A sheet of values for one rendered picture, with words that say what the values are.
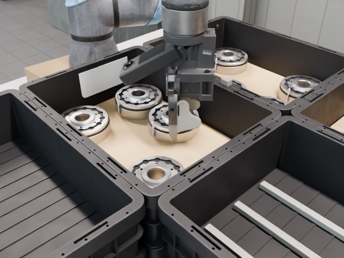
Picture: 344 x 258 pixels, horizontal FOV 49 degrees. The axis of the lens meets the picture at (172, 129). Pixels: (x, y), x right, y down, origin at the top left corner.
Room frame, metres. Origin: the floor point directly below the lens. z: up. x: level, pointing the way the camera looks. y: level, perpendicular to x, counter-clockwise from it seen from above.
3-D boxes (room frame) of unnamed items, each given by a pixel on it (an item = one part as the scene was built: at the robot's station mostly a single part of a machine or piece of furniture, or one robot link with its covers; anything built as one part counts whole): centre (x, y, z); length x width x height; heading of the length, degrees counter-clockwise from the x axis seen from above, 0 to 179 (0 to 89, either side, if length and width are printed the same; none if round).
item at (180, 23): (0.60, -0.02, 1.07); 0.08 x 0.08 x 0.05
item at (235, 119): (0.58, 0.05, 0.87); 0.40 x 0.30 x 0.11; 43
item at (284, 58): (0.78, -0.17, 0.87); 0.40 x 0.30 x 0.11; 43
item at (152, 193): (0.58, 0.05, 0.92); 0.40 x 0.30 x 0.02; 43
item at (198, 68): (0.60, -0.03, 0.99); 0.09 x 0.08 x 0.12; 88
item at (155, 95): (0.71, 0.07, 0.86); 0.10 x 0.10 x 0.01
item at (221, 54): (0.92, -0.15, 0.86); 0.05 x 0.05 x 0.01
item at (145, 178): (0.45, 0.03, 0.86); 0.05 x 0.05 x 0.01
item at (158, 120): (0.63, 0.00, 0.86); 0.10 x 0.10 x 0.01
